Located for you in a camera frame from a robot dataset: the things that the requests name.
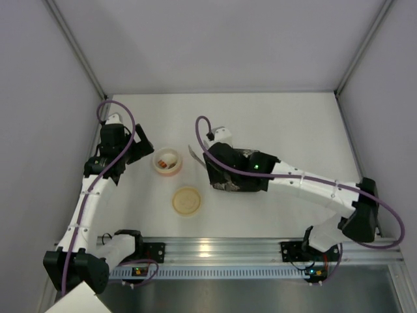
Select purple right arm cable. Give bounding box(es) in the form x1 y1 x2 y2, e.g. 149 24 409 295
194 115 405 250

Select stainless steel tongs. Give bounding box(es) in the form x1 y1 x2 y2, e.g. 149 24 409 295
188 144 207 169

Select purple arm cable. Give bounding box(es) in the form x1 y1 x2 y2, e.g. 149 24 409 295
60 100 136 296
194 115 405 250

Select white box corner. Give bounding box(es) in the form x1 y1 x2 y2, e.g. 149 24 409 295
46 282 111 313

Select small circuit board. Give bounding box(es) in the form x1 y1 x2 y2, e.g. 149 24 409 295
304 267 328 284
132 266 149 277

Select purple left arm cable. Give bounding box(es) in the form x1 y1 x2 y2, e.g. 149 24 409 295
60 100 136 296

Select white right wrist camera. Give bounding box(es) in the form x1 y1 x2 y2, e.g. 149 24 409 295
208 127 233 146

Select cream round lunch box lid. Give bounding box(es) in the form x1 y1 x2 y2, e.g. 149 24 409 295
171 186 202 216

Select grey slotted cable duct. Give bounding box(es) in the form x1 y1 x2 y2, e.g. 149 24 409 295
109 265 308 280

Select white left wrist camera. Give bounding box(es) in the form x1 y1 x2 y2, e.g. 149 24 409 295
104 113 124 125

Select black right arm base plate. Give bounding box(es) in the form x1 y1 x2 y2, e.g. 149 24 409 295
280 241 340 263

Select striped bacon food piece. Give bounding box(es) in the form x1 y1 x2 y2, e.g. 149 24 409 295
158 160 167 168

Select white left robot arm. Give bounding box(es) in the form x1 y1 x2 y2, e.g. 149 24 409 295
43 121 154 294

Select white oval food piece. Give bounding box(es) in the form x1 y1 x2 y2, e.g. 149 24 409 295
161 153 177 166

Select left aluminium frame post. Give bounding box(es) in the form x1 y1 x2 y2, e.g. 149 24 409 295
42 0 108 100

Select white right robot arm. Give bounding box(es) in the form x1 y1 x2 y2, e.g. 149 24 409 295
203 142 379 252

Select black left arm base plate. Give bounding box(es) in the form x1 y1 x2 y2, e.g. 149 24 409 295
141 242 165 263

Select left small circuit board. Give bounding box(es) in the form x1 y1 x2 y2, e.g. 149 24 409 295
132 266 149 277

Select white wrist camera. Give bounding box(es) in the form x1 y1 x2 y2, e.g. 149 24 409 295
208 127 233 146
104 113 124 125

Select aluminium mounting rail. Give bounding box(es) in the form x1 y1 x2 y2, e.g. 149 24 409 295
143 237 404 266

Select cream round lunch bowl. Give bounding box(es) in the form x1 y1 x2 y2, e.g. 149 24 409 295
152 147 182 177

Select black floral rectangular plate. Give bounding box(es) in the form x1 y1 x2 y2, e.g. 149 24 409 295
222 149 268 192

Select right small circuit board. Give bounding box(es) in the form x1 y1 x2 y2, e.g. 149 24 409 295
304 267 328 284

